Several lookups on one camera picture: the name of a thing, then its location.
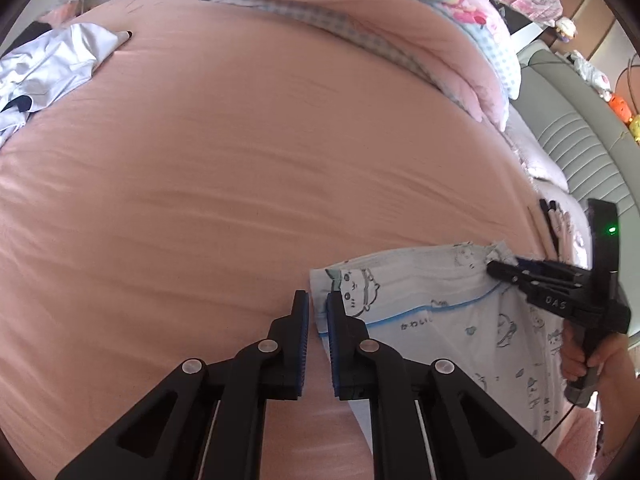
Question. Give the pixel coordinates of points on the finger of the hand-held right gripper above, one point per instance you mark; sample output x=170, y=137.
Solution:
x=505, y=271
x=550, y=267

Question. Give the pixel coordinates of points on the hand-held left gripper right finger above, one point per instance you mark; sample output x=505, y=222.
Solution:
x=332, y=345

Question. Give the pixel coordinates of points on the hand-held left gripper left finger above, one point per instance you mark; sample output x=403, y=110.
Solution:
x=301, y=345

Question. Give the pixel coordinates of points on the cartoon printed pajama pants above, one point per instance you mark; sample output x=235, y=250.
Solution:
x=450, y=350

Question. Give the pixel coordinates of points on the white satin garment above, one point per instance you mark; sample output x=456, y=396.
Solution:
x=55, y=65

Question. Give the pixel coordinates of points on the person's right forearm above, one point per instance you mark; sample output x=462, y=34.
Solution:
x=615, y=375

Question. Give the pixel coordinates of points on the person's right hand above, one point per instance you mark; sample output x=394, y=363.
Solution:
x=572, y=360

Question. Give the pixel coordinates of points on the folded white navy garment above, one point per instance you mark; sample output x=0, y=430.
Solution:
x=560, y=230

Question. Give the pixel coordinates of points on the grey padded headboard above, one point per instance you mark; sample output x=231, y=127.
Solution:
x=575, y=135

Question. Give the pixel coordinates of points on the yellow plush toy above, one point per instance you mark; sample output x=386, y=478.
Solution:
x=635, y=130

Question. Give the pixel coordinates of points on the orange plush toy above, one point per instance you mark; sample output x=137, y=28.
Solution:
x=617, y=105

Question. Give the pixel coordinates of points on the pink fluffy pajamas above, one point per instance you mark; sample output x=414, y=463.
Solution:
x=575, y=445

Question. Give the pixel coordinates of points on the large white plush toy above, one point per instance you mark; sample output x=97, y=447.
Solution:
x=590, y=72

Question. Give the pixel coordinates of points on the pink bed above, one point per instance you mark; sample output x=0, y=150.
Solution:
x=200, y=185

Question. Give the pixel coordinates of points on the small white plush toy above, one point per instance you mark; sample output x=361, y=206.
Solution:
x=565, y=27

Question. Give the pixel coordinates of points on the pink printed cloth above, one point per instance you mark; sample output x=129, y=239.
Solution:
x=525, y=2

